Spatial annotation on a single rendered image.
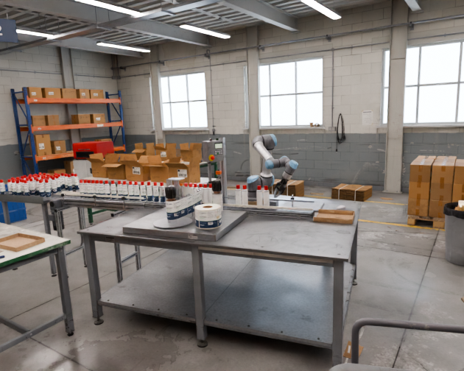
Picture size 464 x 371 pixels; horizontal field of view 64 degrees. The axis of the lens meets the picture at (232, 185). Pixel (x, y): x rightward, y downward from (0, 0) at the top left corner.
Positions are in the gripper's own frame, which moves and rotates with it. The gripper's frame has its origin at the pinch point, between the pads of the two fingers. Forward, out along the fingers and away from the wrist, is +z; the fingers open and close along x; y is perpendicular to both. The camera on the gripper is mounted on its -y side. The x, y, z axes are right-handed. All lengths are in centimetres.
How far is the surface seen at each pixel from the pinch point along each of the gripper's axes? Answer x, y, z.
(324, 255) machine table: 54, 84, -13
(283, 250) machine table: 32, 82, 0
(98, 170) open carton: -292, -171, 180
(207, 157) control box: -71, 0, 3
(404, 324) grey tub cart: 83, 172, -43
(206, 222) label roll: -26, 67, 23
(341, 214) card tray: 55, -12, -13
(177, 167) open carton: -151, -133, 83
